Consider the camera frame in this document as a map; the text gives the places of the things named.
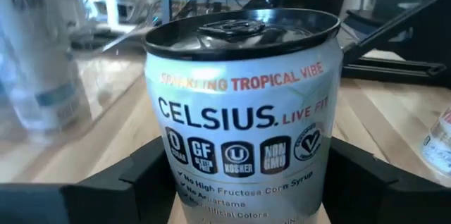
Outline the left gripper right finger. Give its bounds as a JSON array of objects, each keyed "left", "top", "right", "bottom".
[{"left": 322, "top": 137, "right": 451, "bottom": 224}]

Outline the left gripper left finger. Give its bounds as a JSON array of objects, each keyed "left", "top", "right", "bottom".
[{"left": 0, "top": 137, "right": 178, "bottom": 224}]

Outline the blue band Celsius can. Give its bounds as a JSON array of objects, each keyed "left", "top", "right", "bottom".
[{"left": 0, "top": 0, "right": 92, "bottom": 133}]

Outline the yellow band Celsius can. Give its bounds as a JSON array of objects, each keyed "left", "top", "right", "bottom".
[{"left": 142, "top": 8, "right": 345, "bottom": 224}]

